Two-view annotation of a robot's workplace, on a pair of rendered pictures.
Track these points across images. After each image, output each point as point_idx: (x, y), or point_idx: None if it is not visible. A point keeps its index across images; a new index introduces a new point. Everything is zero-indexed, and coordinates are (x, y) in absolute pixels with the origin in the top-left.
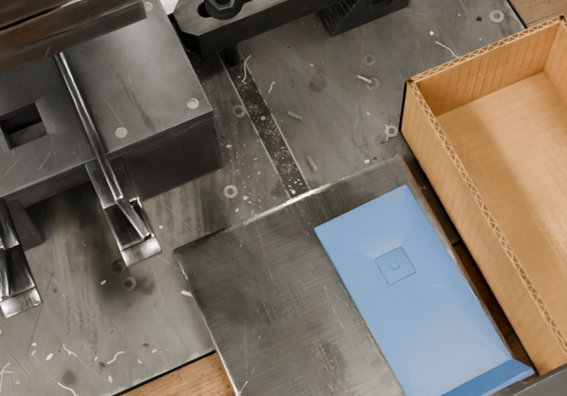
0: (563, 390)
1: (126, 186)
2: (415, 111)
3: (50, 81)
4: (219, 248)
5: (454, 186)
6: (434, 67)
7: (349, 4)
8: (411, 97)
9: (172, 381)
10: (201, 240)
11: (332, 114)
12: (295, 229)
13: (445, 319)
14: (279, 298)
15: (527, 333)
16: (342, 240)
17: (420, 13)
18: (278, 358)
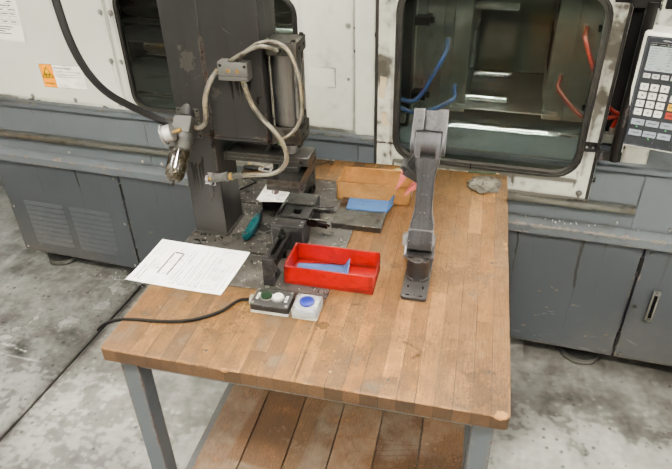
0: (405, 162)
1: (310, 227)
2: (341, 185)
3: (292, 206)
4: (337, 218)
5: (357, 189)
6: (330, 191)
7: (310, 188)
8: (339, 183)
9: (352, 236)
10: (333, 219)
11: (325, 203)
12: (343, 210)
13: (376, 203)
14: (353, 216)
15: (387, 197)
16: (351, 206)
17: (318, 188)
18: (363, 220)
